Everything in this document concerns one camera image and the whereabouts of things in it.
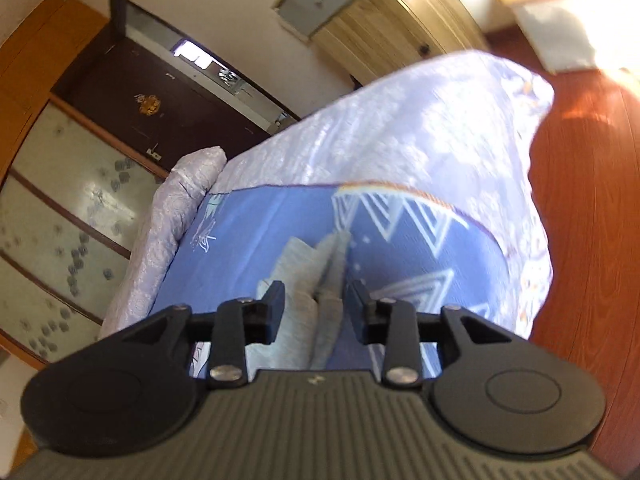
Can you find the grey sweatpants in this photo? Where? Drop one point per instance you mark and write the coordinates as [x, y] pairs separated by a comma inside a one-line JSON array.
[[313, 277]]

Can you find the blue patterned bed sheet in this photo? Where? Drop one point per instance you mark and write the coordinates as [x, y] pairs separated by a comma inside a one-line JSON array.
[[402, 245]]

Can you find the dark wooden door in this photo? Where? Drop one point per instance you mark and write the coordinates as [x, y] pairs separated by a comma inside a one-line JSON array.
[[160, 93]]

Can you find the pale lilac floral quilt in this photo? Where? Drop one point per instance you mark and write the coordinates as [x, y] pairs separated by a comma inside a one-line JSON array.
[[458, 128]]

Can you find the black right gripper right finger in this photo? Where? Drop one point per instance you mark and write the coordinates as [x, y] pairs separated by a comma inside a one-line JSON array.
[[490, 387]]

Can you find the light wooden cabinet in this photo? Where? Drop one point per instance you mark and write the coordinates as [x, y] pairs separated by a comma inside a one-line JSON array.
[[373, 38]]

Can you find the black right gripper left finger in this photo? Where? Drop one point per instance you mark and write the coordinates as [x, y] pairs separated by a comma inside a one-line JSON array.
[[136, 388]]

